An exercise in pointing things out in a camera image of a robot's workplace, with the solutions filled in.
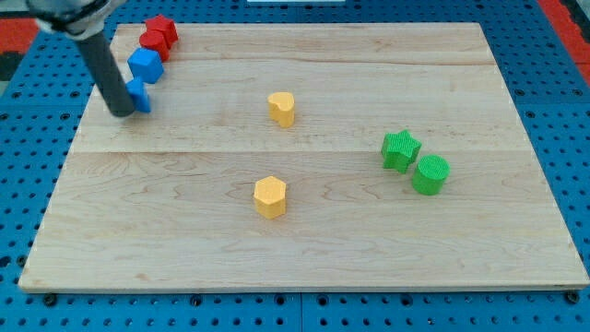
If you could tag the grey robot arm end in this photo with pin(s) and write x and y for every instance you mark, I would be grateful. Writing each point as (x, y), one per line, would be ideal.
(76, 19)

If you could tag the red star block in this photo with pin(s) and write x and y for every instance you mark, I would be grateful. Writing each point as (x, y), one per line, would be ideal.
(166, 26)

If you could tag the wooden board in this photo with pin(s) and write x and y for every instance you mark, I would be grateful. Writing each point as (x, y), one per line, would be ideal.
(164, 202)

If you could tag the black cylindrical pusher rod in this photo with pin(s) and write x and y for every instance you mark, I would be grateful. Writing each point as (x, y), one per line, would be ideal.
(97, 55)

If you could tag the blue flat block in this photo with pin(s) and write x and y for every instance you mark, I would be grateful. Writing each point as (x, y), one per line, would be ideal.
(139, 95)

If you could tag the red cylinder block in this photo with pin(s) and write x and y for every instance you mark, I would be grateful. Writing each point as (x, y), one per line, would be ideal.
(154, 40)

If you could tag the blue cube block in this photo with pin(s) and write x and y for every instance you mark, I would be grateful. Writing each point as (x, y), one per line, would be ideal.
(146, 64)

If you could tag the green star block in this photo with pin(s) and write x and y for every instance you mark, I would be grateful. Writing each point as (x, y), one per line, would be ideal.
(399, 150)

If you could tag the green cylinder block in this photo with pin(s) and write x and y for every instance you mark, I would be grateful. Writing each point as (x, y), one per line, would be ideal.
(430, 175)

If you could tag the yellow hexagon block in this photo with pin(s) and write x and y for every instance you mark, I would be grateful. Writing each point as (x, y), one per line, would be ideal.
(270, 197)

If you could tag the yellow heart block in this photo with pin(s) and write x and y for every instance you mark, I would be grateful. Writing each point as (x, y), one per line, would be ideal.
(281, 108)

